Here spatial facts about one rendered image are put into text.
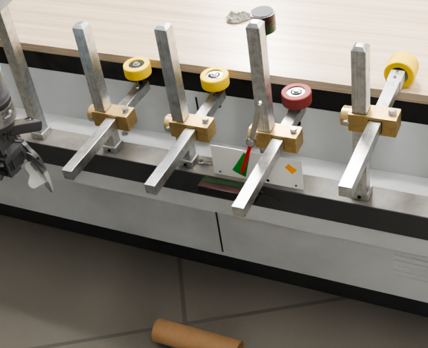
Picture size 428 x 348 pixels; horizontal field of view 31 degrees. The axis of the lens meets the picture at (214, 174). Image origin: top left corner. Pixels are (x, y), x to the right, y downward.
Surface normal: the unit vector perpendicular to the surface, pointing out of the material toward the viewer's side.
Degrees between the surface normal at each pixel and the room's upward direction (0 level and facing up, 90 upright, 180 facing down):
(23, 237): 0
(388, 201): 0
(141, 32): 0
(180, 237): 90
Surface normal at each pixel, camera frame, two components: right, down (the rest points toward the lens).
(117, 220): -0.40, 0.62
